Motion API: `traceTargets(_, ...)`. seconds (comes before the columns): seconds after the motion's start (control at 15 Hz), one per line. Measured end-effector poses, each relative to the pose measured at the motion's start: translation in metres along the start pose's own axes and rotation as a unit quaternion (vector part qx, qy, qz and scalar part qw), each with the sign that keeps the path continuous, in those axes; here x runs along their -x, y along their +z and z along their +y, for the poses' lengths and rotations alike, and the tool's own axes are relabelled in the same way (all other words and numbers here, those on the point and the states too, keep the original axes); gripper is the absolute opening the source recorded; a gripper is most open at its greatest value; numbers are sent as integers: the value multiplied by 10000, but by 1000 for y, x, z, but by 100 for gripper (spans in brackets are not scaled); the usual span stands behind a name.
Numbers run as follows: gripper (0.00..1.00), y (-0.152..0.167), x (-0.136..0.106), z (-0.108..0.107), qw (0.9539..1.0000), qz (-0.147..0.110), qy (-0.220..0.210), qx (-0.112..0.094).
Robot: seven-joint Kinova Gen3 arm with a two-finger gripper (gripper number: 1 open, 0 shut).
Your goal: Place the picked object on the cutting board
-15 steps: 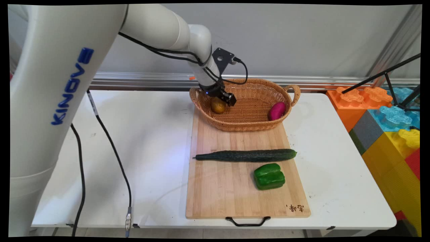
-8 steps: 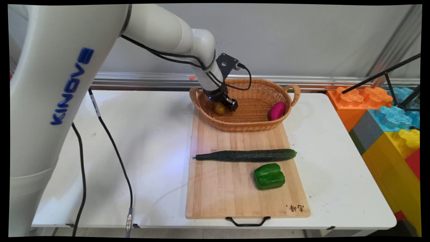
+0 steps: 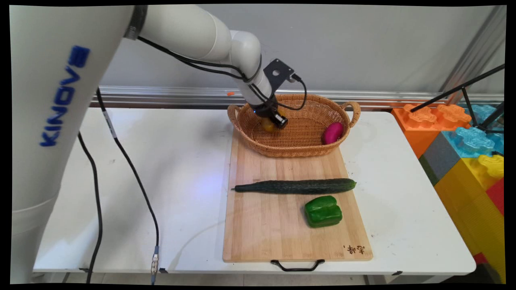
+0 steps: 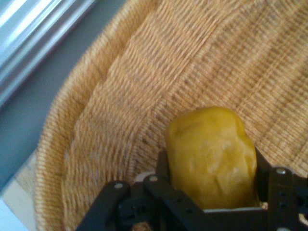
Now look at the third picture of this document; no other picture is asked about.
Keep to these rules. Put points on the yellow orange fruit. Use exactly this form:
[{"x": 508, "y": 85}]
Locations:
[{"x": 267, "y": 127}]

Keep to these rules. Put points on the dark green cucumber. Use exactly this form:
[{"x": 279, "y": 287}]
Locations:
[{"x": 298, "y": 186}]

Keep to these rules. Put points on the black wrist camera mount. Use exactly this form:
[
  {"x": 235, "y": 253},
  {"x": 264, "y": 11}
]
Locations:
[{"x": 278, "y": 74}]

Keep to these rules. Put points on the woven wicker basket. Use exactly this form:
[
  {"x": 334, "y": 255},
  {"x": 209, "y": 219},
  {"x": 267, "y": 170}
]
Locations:
[{"x": 298, "y": 137}]

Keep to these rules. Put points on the magenta fruit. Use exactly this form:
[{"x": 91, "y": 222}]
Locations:
[{"x": 333, "y": 133}]

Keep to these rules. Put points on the red foam block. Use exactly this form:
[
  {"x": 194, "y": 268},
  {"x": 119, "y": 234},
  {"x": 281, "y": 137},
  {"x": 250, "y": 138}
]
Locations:
[{"x": 496, "y": 195}]

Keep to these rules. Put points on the blue foam block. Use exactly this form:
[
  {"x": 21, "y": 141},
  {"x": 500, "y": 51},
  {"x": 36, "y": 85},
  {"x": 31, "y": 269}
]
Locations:
[{"x": 471, "y": 141}]

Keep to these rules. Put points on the green bell pepper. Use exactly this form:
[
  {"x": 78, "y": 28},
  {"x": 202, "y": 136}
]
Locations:
[{"x": 322, "y": 212}]

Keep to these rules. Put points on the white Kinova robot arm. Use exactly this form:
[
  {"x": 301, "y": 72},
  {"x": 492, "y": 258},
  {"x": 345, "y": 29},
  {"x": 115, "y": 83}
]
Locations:
[{"x": 52, "y": 121}]

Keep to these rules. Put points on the aluminium frame post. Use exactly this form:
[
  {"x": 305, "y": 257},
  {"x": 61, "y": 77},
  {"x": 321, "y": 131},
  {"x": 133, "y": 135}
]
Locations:
[{"x": 475, "y": 48}]

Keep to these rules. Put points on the orange foam block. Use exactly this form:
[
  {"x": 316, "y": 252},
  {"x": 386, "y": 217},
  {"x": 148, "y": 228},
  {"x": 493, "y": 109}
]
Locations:
[{"x": 419, "y": 125}]

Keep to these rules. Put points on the grey foam block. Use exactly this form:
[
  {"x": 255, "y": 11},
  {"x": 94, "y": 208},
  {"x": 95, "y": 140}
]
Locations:
[{"x": 439, "y": 159}]

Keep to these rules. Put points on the black tripod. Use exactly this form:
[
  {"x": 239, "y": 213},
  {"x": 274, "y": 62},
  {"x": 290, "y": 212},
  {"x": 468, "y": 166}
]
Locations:
[{"x": 463, "y": 86}]

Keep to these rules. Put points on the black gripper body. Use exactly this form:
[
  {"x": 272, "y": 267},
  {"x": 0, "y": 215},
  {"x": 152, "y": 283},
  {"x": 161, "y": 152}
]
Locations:
[{"x": 267, "y": 110}]

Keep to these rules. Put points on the aluminium rail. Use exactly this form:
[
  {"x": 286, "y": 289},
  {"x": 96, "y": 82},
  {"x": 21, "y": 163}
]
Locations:
[{"x": 363, "y": 96}]

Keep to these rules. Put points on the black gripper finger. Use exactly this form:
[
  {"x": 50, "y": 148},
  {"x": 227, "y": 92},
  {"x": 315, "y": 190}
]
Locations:
[
  {"x": 267, "y": 119},
  {"x": 282, "y": 121}
]

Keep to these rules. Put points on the bamboo cutting board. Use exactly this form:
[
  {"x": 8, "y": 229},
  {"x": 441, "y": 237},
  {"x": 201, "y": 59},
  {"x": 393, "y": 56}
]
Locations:
[{"x": 262, "y": 225}]

